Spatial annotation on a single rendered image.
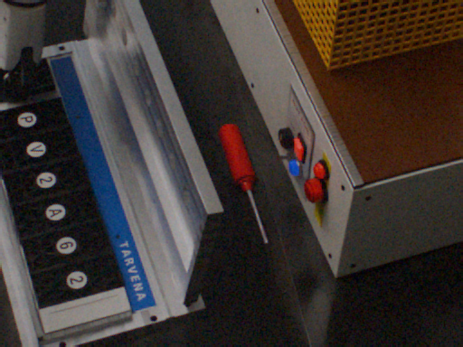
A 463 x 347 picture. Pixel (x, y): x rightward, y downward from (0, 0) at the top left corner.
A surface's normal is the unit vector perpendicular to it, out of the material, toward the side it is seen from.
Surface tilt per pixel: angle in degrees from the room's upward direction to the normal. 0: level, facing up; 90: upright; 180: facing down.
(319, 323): 0
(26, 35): 85
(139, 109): 81
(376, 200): 90
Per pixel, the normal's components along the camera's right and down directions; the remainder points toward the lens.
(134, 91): -0.91, 0.15
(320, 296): 0.07, -0.58
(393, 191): 0.35, 0.77
